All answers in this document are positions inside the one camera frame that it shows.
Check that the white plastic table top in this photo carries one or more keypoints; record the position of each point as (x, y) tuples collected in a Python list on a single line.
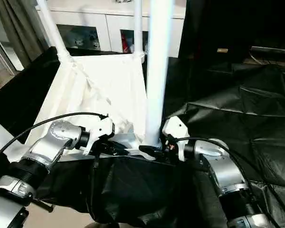
[(99, 90)]

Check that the white plastic table leg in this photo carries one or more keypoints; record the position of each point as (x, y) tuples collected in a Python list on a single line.
[(138, 28), (157, 66), (0, 133), (52, 28)]

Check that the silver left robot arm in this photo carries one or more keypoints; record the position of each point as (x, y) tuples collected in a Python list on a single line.
[(42, 156)]

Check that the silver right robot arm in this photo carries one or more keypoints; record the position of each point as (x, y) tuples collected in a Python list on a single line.
[(218, 166)]

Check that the black plastic mat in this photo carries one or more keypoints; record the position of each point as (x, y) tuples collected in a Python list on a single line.
[(247, 104)]

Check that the small yellow tag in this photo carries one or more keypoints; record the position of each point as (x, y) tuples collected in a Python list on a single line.
[(222, 50)]

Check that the white sideboard cabinet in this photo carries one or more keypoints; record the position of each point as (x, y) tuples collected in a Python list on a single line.
[(109, 16)]

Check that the beige curtain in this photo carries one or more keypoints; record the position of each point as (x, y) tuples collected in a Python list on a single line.
[(16, 28)]

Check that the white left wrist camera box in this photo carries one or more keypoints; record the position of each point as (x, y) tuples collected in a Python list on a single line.
[(102, 132)]

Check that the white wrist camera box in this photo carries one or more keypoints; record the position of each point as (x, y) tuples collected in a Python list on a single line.
[(176, 130), (102, 132)]

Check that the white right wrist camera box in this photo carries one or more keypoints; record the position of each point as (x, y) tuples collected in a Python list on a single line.
[(176, 130)]

